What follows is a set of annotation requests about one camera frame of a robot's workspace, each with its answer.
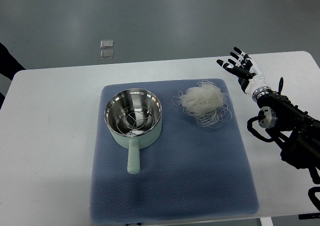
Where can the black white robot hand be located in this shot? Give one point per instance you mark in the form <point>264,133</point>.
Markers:
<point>250,76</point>

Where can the white vermicelli bundle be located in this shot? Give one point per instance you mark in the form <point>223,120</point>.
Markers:
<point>206,103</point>

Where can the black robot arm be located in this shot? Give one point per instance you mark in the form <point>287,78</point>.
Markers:
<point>293,130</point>

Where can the mint green steel pot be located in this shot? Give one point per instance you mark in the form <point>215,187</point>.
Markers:
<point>134,97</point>

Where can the blue textured mat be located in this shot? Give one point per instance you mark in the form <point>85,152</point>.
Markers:
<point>189,172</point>

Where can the lower metal floor plate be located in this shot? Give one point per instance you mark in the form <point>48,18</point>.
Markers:
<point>106,54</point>

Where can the metal floor plate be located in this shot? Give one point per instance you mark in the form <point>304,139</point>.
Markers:
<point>106,54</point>
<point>106,44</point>

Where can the upper metal floor plate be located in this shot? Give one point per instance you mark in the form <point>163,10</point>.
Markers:
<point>106,44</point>

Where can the black object at left edge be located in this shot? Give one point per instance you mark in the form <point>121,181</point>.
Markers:
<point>9,66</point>

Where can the wire steaming rack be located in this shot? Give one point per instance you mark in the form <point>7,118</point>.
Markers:
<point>133,121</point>

